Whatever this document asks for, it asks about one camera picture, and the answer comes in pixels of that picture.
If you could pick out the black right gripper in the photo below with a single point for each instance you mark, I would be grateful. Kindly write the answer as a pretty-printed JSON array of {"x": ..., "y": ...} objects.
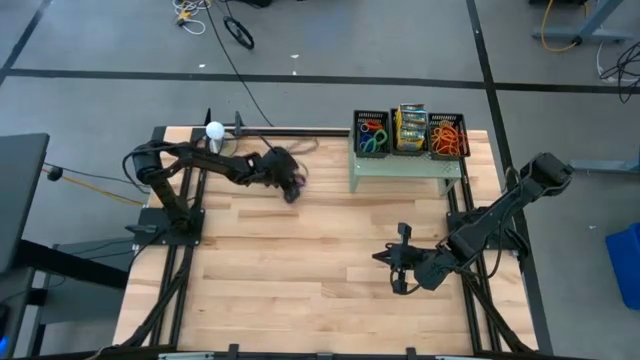
[{"x": 407, "y": 262}]

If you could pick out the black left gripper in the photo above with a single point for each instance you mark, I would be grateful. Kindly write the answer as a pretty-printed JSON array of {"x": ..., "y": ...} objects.
[{"x": 282, "y": 167}]

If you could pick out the purple coil wristband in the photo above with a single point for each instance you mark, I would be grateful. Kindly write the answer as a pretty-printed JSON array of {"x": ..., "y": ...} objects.
[{"x": 300, "y": 183}]

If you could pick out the blue coil wristband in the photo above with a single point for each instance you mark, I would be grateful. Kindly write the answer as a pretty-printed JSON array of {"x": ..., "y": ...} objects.
[{"x": 363, "y": 137}]

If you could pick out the green coil wristband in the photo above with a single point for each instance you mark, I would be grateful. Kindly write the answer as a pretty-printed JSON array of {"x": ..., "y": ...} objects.
[
  {"x": 385, "y": 137},
  {"x": 366, "y": 146}
]

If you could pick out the black slotted plastic basket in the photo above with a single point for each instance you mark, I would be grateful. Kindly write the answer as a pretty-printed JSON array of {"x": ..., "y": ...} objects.
[
  {"x": 435, "y": 119},
  {"x": 372, "y": 116},
  {"x": 393, "y": 145}
]

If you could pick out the orange rubber band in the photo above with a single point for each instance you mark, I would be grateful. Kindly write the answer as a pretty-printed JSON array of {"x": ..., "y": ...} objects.
[{"x": 457, "y": 140}]

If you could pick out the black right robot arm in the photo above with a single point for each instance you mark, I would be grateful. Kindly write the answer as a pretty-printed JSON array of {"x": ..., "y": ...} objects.
[{"x": 500, "y": 220}]

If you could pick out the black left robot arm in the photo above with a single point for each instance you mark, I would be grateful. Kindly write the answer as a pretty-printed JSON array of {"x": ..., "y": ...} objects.
[{"x": 210, "y": 161}]

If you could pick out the grey desk leg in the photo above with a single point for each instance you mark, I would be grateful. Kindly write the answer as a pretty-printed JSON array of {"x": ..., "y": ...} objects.
[
  {"x": 607, "y": 166},
  {"x": 585, "y": 36}
]

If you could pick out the white globe lamp wooden base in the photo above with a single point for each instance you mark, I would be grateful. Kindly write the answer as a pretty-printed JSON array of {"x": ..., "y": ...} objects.
[{"x": 215, "y": 130}]

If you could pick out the green perforated metal shelf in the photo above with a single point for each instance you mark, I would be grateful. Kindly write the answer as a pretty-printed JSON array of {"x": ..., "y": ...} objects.
[{"x": 400, "y": 167}]

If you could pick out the black round knob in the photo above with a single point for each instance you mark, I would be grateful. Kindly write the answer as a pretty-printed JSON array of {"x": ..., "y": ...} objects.
[{"x": 55, "y": 173}]

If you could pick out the black support beam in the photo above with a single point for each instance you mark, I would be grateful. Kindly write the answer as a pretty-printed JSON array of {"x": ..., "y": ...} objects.
[{"x": 75, "y": 265}]

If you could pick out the blue plastic bin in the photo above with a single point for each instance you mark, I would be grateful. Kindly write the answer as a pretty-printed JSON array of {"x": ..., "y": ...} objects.
[{"x": 625, "y": 265}]

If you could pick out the dark grey monitor panel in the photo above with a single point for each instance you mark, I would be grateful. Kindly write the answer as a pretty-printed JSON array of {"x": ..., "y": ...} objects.
[{"x": 20, "y": 200}]

